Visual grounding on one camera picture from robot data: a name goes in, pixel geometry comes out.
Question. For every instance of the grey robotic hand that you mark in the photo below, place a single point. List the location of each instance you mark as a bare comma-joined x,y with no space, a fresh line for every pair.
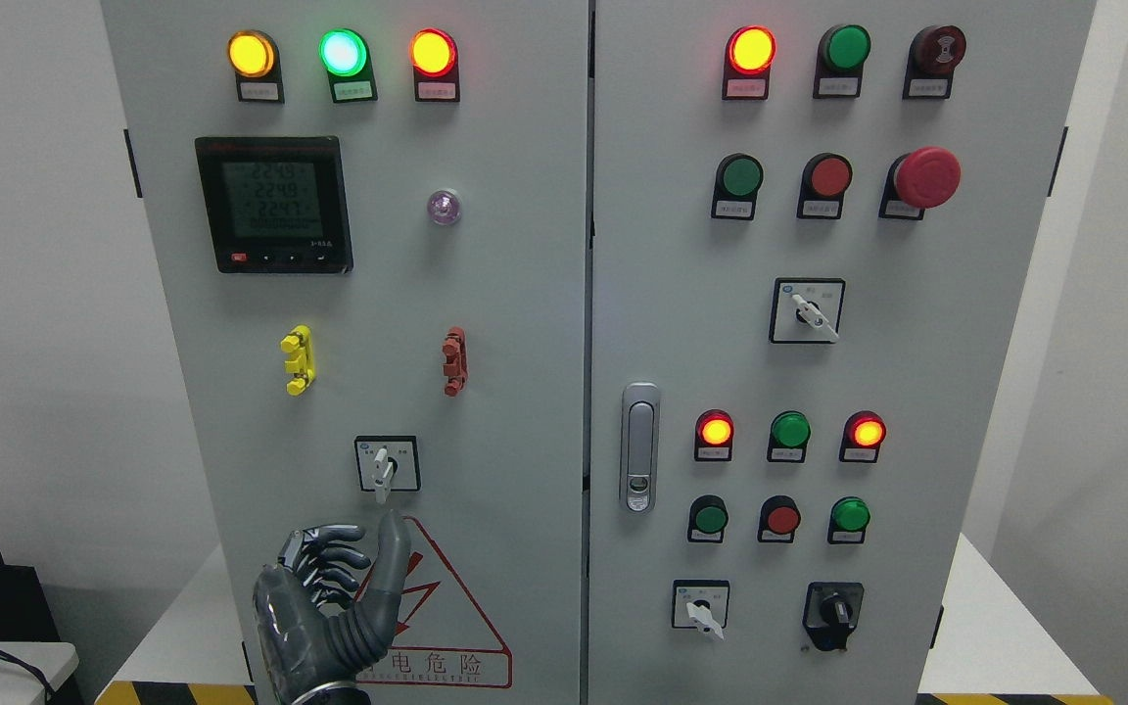
324,611

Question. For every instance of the door rotary selector switch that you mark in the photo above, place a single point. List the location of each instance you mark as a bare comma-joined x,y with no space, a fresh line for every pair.
387,464

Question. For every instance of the robot forearm silver wrist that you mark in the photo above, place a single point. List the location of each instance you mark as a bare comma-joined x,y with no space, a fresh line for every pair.
340,692

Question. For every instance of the yellow indicator light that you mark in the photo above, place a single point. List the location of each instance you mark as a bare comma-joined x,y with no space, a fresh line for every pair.
254,59

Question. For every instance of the green lit indicator light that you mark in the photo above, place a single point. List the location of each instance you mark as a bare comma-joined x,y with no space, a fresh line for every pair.
347,61

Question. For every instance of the red electrical danger warning sticker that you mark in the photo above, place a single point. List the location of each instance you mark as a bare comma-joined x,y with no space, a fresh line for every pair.
443,636

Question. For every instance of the yellow terminal connector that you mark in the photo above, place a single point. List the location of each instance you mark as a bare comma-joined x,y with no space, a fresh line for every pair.
299,360

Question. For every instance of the red terminal connector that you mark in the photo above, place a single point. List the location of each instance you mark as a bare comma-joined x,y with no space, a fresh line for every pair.
455,361

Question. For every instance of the green push button lower left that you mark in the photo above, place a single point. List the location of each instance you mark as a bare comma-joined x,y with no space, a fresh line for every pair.
707,519

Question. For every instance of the green push button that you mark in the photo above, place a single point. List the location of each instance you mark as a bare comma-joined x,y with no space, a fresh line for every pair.
849,519
737,180
707,519

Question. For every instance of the grey electrical cabinet left door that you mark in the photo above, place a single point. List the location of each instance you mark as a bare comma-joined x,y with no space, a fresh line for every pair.
501,464

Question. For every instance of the grey electrical cabinet door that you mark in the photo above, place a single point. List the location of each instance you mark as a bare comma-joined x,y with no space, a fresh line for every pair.
684,301
501,464

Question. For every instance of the black digital power meter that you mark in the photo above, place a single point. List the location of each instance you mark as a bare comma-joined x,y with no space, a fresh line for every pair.
276,204

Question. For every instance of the small purple clear lamp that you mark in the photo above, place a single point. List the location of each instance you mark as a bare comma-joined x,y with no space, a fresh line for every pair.
444,207

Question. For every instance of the red lit indicator lower left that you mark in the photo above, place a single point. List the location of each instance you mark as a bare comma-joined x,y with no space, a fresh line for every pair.
713,436

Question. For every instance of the red push button lower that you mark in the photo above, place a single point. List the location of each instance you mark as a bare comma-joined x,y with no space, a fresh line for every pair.
779,520

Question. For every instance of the red push button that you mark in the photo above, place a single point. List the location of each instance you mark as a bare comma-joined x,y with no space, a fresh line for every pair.
779,520
824,182

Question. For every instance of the green indicator lower middle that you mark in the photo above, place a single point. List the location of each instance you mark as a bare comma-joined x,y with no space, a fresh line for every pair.
790,433

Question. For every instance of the green push button lower right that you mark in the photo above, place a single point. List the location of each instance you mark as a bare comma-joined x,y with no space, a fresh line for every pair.
849,519

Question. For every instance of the red lit indicator lower right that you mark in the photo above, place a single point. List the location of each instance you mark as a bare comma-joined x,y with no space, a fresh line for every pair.
863,435

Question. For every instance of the red lit indicator light left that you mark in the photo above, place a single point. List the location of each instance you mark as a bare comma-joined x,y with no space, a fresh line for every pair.
434,60

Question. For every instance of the green push button upper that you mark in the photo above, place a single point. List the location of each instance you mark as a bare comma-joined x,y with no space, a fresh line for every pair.
737,180

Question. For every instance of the grey electrical cabinet right door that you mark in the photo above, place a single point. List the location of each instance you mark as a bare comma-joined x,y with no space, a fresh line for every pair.
684,301

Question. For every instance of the red push button upper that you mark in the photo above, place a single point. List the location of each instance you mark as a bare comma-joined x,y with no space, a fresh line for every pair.
824,182

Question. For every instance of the red lit indicator top right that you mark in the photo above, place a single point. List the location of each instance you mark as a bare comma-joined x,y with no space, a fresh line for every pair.
749,55

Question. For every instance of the red emergency stop mushroom button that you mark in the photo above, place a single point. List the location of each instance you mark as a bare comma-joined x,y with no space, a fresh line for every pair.
919,181

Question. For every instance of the green indicator top right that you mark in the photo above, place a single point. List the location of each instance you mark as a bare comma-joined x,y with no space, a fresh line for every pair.
842,52

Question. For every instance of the dark red buzzer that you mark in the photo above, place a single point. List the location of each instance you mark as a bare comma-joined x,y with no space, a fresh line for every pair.
934,55

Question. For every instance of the white box with cable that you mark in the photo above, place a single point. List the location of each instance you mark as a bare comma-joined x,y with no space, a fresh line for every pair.
57,661

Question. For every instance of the silver cabinet door handle lock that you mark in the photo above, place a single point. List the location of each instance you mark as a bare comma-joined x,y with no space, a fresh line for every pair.
641,413

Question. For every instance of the lower white rotary selector switch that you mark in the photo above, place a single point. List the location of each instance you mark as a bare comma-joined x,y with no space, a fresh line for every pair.
701,605

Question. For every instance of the black knob rotary switch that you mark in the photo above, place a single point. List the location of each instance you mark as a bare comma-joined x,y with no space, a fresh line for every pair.
831,613

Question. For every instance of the upper right rotary selector switch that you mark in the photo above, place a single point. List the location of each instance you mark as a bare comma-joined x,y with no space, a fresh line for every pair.
806,310

